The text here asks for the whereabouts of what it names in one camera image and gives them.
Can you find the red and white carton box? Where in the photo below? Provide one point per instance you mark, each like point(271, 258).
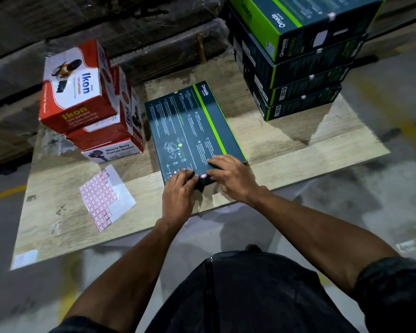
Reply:
point(78, 90)
point(118, 126)
point(114, 151)

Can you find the person's right hand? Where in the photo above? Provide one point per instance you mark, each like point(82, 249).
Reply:
point(237, 180)

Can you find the dark box with green side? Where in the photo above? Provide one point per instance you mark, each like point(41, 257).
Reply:
point(298, 20)
point(301, 105)
point(308, 88)
point(298, 71)

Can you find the person's left thumb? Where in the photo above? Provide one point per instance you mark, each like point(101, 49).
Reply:
point(194, 183)

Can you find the sheet of red-bordered labels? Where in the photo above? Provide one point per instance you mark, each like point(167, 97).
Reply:
point(96, 199)

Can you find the person's black clothing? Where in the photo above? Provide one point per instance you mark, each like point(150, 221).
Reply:
point(256, 294)

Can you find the person's right thumb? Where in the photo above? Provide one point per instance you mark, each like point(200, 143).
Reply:
point(213, 176)

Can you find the dark box with green stripe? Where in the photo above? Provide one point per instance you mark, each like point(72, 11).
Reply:
point(190, 131)

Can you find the person's left forearm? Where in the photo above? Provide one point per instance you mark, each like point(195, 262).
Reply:
point(131, 277)

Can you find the person's left hand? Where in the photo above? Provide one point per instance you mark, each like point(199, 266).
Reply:
point(176, 201)

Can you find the person's right forearm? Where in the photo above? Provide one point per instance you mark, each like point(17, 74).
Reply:
point(319, 239)

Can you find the white paper sheet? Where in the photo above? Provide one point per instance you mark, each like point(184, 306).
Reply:
point(123, 195)

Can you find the white sticker on table corner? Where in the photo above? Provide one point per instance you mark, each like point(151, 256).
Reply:
point(24, 259)

